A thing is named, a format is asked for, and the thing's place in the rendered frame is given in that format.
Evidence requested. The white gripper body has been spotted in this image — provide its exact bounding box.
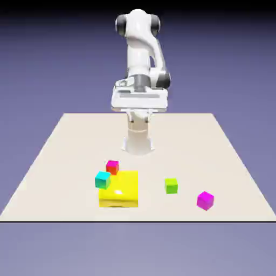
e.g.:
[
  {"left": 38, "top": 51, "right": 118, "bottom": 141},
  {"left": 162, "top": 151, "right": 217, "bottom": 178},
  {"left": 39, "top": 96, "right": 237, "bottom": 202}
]
[{"left": 111, "top": 86, "right": 169, "bottom": 113}]

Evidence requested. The small red cube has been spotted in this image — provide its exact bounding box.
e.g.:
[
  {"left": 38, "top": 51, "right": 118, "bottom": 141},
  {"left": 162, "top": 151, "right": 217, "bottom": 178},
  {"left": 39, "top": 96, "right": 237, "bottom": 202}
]
[{"left": 105, "top": 160, "right": 120, "bottom": 176}]

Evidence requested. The small cyan cube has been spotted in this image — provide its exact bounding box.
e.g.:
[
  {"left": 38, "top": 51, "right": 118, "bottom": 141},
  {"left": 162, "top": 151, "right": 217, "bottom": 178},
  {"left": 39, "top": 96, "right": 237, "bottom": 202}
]
[{"left": 94, "top": 171, "right": 112, "bottom": 190}]

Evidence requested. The small green cube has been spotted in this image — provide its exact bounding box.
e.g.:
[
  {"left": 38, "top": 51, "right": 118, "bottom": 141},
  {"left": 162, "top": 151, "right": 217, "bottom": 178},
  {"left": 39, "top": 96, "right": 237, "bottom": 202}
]
[{"left": 164, "top": 177, "right": 178, "bottom": 195}]

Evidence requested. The small magenta cube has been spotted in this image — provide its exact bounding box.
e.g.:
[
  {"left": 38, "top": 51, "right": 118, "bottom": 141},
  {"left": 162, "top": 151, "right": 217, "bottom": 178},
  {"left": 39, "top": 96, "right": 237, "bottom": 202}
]
[{"left": 196, "top": 190, "right": 215, "bottom": 211}]

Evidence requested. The large yellow box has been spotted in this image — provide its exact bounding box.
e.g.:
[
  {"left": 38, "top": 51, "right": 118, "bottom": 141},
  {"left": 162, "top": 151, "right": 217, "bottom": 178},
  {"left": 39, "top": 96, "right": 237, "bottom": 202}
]
[{"left": 98, "top": 170, "right": 139, "bottom": 208}]

